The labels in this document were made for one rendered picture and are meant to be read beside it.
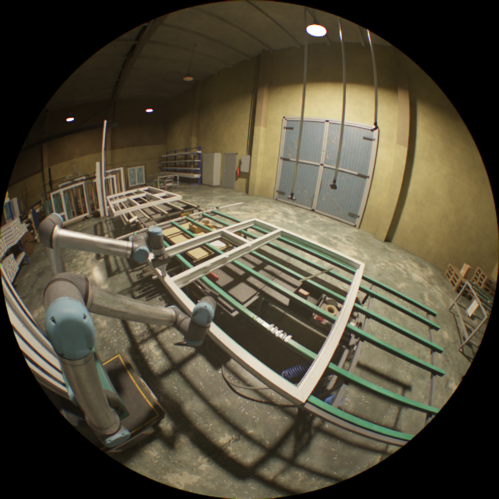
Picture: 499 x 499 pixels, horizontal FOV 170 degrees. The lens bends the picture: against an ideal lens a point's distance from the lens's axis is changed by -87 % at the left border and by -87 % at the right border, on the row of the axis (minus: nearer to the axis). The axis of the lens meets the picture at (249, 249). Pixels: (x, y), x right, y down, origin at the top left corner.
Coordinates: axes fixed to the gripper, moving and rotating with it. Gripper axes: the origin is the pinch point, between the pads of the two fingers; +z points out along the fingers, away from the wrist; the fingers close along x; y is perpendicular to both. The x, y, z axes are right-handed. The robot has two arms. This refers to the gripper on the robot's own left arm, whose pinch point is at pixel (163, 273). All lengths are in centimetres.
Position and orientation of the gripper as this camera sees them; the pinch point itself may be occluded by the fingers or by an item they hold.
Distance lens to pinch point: 124.1
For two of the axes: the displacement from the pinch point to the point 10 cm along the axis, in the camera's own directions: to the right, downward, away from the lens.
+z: -0.8, 8.6, 5.0
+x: -6.6, 3.3, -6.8
